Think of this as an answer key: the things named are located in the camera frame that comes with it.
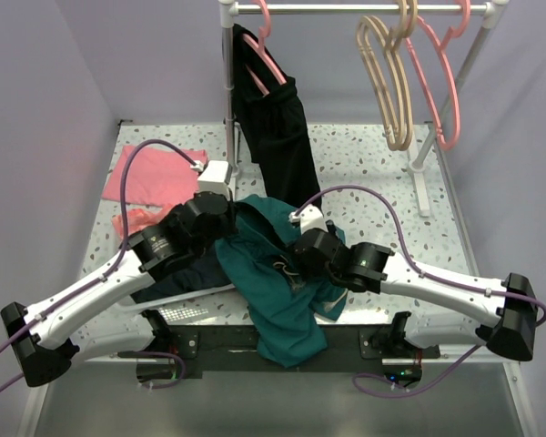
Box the beige wooden hanger back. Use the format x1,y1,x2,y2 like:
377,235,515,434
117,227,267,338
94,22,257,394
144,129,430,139
366,0,422,149

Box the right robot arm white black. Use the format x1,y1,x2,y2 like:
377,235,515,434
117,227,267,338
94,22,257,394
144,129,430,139
291,229,540,361

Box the white metal clothes rack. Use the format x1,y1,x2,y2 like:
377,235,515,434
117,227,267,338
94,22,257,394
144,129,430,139
219,1,506,217

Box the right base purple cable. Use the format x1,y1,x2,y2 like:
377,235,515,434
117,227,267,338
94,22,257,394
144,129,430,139
353,343,483,401

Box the dark navy garment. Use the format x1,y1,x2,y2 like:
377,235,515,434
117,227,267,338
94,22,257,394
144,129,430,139
131,253,231,303

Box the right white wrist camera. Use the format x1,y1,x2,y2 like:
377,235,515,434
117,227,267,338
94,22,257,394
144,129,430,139
288,205,328,235

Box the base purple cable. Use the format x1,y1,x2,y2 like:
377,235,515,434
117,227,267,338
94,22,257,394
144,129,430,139
353,343,483,401
136,351,188,391

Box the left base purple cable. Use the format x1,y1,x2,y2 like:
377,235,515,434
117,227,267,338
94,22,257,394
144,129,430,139
136,351,188,391

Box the pink folded shirt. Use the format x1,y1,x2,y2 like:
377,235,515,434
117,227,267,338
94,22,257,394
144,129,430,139
102,145,208,207

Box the pink empty hanger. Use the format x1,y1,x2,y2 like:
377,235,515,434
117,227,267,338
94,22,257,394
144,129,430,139
402,0,473,153

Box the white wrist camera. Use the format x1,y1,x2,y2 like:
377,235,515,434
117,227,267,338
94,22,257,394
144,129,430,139
288,205,328,235
197,160,234,200

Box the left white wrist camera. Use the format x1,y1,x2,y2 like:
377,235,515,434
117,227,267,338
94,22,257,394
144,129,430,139
197,160,234,200

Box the black shorts on hanger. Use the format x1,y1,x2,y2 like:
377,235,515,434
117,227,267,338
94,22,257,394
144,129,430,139
232,24,320,207

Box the pink hanger holding shorts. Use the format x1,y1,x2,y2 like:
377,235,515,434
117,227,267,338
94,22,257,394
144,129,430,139
242,0,287,86

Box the coral patterned garment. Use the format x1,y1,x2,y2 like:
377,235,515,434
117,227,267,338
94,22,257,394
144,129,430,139
111,208,166,239

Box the white laundry basket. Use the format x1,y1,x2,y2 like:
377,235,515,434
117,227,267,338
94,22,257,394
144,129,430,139
116,284,236,326

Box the beige wooden hanger front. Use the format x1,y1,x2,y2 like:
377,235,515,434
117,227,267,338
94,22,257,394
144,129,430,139
354,0,415,153

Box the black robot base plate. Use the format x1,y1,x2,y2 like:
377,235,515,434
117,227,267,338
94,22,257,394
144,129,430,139
118,312,440,382

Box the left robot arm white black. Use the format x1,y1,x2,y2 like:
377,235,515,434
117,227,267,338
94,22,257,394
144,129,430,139
0,192,236,388

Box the beige wooden hanger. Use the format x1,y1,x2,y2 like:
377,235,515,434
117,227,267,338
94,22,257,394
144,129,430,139
366,0,422,149
354,0,415,153

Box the teal green shorts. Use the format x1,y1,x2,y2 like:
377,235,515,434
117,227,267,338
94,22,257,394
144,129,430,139
215,195,348,368

